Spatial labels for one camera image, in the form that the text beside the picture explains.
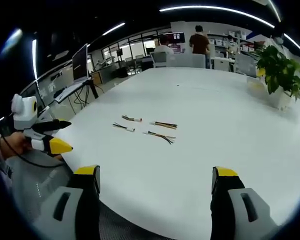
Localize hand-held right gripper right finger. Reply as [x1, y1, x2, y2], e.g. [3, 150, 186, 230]
[209, 166, 279, 240]

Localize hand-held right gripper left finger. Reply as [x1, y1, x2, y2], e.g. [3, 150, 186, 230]
[32, 164, 101, 240]

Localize white JST connector short wires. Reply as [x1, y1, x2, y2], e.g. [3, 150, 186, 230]
[112, 121, 137, 133]

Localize JST connector with red end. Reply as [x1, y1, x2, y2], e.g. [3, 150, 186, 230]
[121, 114, 144, 123]

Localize white JST connector splayed wires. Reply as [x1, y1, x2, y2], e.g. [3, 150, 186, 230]
[142, 130, 177, 146]

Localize person's left hand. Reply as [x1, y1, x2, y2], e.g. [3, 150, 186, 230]
[9, 130, 35, 156]

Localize white laptop stand table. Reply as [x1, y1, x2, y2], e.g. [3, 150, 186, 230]
[53, 77, 100, 113]

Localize dark mesh office chair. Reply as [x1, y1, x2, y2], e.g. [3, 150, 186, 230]
[98, 201, 171, 240]

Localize open laptop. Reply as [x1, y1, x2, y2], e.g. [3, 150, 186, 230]
[71, 43, 91, 84]

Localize short ceiling strip light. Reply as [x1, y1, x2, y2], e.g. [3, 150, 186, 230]
[101, 22, 126, 36]

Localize white and yellow box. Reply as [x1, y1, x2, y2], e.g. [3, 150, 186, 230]
[245, 75, 267, 99]

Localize white office chair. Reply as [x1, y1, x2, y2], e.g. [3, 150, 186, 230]
[149, 51, 176, 69]
[235, 53, 259, 78]
[188, 53, 207, 69]

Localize green potted plant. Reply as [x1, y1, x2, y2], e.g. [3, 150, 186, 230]
[255, 44, 300, 111]

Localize shelf with storage boxes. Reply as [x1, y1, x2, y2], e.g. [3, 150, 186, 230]
[206, 29, 255, 55]

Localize long ceiling strip light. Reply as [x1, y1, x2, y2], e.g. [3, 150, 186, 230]
[159, 5, 276, 29]

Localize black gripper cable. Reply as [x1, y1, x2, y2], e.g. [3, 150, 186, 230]
[1, 134, 64, 168]

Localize wall display screen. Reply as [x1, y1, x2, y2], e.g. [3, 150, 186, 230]
[164, 31, 186, 54]

